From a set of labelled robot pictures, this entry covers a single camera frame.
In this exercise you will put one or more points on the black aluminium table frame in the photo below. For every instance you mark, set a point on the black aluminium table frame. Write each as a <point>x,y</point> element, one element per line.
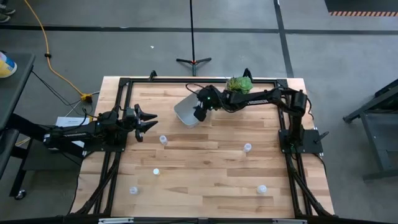
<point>292,174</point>

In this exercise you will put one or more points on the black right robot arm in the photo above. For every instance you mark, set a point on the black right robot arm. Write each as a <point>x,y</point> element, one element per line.
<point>267,97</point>

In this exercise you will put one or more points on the black side table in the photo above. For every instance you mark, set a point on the black side table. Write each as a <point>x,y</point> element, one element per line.
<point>14,93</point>

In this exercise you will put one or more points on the black metal cart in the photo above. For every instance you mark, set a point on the black metal cart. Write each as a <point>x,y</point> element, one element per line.
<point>377,124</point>

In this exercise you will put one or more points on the green succulent in white pot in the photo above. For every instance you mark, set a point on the green succulent in white pot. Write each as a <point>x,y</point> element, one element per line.
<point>240,84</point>

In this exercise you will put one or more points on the white paper box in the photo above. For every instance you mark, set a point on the white paper box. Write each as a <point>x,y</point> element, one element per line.
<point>70,121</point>

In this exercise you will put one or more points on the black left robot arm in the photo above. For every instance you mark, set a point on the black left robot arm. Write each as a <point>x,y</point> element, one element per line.
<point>77,134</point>

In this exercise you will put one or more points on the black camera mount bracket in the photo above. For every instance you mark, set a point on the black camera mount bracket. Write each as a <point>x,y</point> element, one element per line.
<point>153,74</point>
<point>247,73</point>

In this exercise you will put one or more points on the black mat with hazard stripe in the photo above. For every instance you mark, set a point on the black mat with hazard stripe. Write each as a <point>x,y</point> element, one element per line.
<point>360,6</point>

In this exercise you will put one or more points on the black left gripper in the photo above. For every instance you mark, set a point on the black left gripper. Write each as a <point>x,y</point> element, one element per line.
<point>130,119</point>

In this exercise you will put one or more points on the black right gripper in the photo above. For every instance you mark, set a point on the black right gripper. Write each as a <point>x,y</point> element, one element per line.
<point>210,97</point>

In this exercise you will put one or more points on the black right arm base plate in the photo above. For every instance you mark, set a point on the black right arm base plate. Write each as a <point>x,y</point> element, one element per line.
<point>311,140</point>

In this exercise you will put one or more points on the white frame label strip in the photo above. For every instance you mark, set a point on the white frame label strip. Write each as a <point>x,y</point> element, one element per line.
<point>289,221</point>
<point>115,220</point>

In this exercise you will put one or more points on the clear bottle cap bottom left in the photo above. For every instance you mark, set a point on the clear bottle cap bottom left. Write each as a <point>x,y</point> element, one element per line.
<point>133,190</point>

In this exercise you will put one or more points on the clear plastic basket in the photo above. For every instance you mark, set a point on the clear plastic basket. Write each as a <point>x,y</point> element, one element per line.
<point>186,110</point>

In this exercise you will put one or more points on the yellow and blue container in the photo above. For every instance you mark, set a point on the yellow and blue container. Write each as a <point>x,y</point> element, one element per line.
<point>5,66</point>

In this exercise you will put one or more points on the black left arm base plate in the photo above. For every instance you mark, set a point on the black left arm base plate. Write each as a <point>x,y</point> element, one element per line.
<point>102,146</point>

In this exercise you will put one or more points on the black tripod stand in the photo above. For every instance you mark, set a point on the black tripod stand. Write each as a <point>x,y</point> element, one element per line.
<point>193,60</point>

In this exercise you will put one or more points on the person's shoe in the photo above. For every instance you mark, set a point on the person's shoe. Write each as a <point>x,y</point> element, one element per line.
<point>3,18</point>
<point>7,10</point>

